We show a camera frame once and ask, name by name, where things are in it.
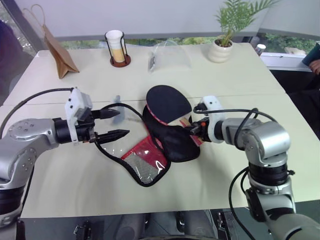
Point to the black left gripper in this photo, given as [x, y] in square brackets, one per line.
[86, 130]

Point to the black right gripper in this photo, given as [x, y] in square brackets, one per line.
[203, 130]

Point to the black red table tennis paddle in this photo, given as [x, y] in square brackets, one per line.
[167, 102]

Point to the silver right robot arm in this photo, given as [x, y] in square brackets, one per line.
[270, 140]

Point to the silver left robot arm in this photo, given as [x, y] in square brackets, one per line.
[27, 140]

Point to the black red clear paddle case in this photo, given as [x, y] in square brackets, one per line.
[182, 147]

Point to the white cup in black stand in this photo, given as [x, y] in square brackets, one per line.
[117, 47]

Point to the brown paper bag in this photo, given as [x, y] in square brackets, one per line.
[62, 60]

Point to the clear plastic zip cover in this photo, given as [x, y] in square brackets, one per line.
[172, 57]

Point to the green plant in white pot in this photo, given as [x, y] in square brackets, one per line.
[221, 51]

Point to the small white paper cup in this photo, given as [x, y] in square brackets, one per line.
[260, 49]

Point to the person in dark trousers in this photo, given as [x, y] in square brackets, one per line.
[305, 105]

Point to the white window ledge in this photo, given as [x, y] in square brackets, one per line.
[282, 61]

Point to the person in dark purple top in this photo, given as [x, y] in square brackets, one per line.
[10, 62]

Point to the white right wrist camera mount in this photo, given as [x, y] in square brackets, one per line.
[212, 103]

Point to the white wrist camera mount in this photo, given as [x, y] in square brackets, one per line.
[212, 103]
[72, 102]

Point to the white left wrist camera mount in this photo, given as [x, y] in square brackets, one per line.
[72, 102]

